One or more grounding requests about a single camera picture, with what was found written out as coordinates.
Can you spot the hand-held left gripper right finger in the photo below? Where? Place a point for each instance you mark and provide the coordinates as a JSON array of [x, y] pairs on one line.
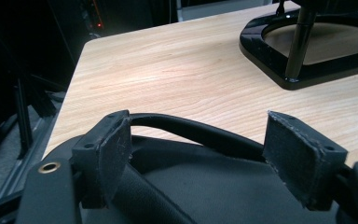
[[298, 155]]

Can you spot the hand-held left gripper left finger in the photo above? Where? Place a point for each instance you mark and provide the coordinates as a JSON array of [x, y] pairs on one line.
[[105, 155]]

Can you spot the black slip-on shoe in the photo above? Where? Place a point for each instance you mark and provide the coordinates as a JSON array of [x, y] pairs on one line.
[[214, 186]]

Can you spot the black metal stand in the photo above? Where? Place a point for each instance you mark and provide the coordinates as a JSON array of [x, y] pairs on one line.
[[24, 124]]

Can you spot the dark device with red light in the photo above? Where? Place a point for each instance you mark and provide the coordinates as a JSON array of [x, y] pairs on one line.
[[97, 15]]

